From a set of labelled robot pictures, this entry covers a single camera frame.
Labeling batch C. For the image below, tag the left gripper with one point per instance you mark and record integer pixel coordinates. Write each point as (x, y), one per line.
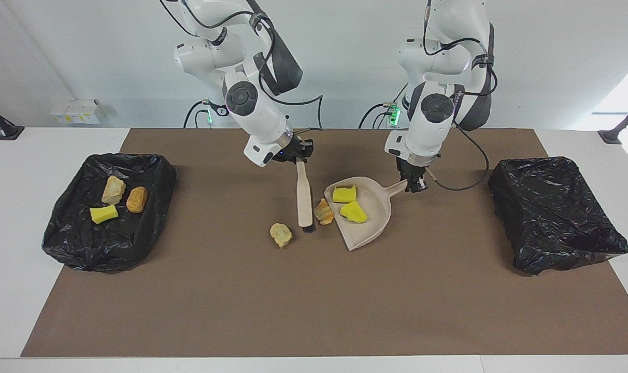
(411, 168)

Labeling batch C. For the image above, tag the beige plastic dustpan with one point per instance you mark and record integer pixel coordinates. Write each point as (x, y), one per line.
(371, 220)

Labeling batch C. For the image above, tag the yellow sponge piece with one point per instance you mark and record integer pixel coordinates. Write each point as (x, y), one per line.
(344, 194)
(354, 212)
(104, 213)

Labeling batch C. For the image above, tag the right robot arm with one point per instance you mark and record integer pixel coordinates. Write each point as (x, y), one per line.
(257, 116)

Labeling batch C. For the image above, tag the beige crumpled paper ball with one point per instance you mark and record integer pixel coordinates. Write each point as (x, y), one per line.
(113, 189)

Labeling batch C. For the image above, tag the orange crumpled paper ball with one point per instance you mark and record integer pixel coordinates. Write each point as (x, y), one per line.
(324, 211)

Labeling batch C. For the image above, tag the white wall socket box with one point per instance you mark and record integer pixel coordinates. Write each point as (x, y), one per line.
(78, 111)

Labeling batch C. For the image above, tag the brown crumpled paper ball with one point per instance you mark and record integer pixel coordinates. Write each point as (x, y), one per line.
(137, 199)

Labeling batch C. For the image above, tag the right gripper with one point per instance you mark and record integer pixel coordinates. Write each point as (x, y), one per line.
(288, 151)

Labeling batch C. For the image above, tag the pale yellow crumpled paper ball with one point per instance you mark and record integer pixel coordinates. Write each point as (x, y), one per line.
(281, 234)

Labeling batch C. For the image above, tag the black stand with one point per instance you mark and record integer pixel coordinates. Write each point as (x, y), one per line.
(624, 124)
(0, 123)

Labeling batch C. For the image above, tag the beige hand brush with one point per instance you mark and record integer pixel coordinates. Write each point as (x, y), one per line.
(304, 194)

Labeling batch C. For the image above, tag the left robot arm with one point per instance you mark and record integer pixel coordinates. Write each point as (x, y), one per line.
(428, 129)

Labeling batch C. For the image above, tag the black bag-lined bin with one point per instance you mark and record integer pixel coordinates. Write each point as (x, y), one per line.
(81, 238)
(557, 217)

